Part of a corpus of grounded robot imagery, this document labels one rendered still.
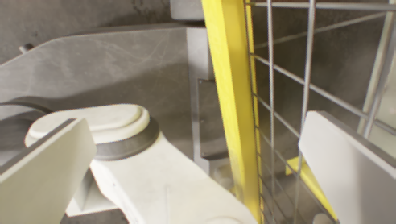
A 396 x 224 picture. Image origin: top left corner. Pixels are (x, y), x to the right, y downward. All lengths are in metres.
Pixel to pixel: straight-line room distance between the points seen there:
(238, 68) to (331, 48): 0.66
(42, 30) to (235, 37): 0.55
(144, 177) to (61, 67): 0.30
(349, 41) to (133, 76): 0.77
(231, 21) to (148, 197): 0.24
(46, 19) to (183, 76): 0.39
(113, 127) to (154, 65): 0.18
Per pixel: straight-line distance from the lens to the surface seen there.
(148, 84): 0.48
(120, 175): 0.33
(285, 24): 0.74
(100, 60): 0.47
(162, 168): 0.32
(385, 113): 1.20
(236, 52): 0.24
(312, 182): 1.06
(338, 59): 0.92
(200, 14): 0.44
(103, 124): 0.36
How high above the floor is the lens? 0.61
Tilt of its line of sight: 59 degrees down
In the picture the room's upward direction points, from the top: 158 degrees clockwise
